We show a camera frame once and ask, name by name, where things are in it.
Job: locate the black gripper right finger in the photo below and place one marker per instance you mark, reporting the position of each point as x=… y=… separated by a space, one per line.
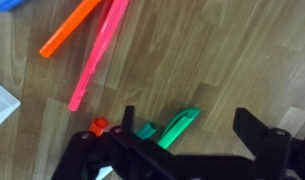
x=278 y=150

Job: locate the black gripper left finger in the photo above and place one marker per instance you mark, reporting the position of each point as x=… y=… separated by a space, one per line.
x=102 y=153

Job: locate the all green pen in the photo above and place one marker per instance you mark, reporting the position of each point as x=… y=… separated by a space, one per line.
x=178 y=128

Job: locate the pink pen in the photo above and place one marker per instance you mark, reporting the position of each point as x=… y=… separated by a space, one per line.
x=98 y=56

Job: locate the white square pen box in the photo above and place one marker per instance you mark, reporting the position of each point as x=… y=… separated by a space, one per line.
x=2 y=103

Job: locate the orange pen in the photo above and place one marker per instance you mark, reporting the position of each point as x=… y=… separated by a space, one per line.
x=70 y=26

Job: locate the blue pen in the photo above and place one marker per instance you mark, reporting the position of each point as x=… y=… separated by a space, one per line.
x=8 y=4

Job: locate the small orange cap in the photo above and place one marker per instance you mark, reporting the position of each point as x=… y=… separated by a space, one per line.
x=98 y=126

